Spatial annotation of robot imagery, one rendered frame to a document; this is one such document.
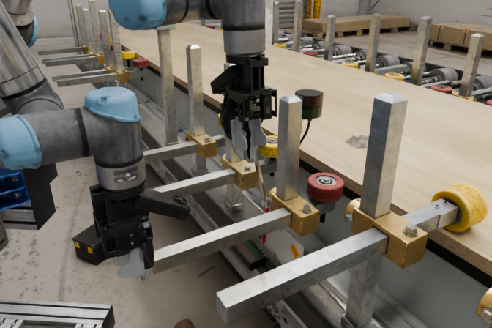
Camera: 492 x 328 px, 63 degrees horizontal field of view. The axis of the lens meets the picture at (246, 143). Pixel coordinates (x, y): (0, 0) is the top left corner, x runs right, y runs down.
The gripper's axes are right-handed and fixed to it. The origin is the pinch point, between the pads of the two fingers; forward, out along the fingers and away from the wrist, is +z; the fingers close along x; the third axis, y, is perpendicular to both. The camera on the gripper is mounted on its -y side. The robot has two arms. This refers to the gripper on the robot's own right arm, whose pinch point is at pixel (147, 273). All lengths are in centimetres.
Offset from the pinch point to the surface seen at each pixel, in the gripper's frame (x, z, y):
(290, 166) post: -2.3, -12.7, -33.7
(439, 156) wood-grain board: 4, -7, -77
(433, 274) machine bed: 22, 7, -54
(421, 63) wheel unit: -54, -13, -143
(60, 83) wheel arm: -148, -1, -4
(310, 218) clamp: 5.0, -3.4, -34.3
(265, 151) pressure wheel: -23.2, -6.2, -40.9
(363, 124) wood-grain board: -23, -7, -77
